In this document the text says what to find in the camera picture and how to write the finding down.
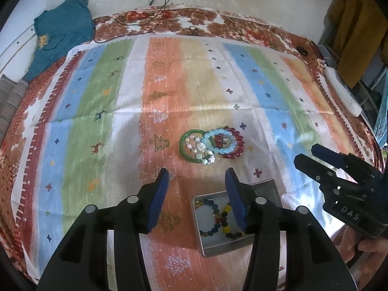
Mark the person's right hand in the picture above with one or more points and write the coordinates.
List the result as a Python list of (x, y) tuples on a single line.
[(371, 245)]

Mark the striped printed mat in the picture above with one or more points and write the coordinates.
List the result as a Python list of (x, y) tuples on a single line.
[(194, 97)]

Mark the metal tin box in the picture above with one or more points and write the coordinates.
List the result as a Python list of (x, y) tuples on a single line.
[(212, 246)]

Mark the green jade bangle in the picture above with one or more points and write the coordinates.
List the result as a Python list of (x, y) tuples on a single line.
[(182, 146)]

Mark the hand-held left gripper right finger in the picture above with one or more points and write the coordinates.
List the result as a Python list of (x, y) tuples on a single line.
[(235, 194)]

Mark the white oblong object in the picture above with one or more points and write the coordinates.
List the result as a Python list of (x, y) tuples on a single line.
[(342, 91)]

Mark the grey striped pillow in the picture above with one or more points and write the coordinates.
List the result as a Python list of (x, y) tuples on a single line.
[(10, 103)]

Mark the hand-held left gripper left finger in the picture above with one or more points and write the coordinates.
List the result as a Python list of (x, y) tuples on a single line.
[(157, 194)]

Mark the teal garment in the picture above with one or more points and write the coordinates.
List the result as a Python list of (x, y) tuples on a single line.
[(60, 33)]

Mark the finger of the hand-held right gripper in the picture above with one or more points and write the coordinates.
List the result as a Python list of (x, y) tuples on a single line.
[(312, 169), (326, 154)]

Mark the mustard yellow garment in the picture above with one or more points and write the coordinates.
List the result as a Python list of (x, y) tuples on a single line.
[(357, 36)]

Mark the metal rack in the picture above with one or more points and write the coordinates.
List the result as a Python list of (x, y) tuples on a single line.
[(371, 94)]

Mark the small black object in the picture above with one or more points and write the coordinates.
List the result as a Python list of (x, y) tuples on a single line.
[(301, 50)]

